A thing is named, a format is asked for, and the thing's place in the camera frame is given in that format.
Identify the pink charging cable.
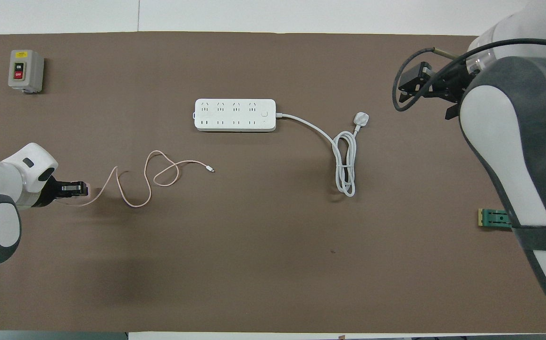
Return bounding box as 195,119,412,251
67,150,216,208

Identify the grey on-off switch box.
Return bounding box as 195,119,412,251
8,50,45,94

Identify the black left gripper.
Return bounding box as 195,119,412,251
34,176,89,208

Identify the green terminal block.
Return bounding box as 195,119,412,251
478,208,513,230

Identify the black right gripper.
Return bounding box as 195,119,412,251
398,62,471,119

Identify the brown table mat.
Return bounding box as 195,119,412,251
0,32,546,333

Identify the white power strip with cord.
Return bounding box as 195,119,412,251
194,98,371,197

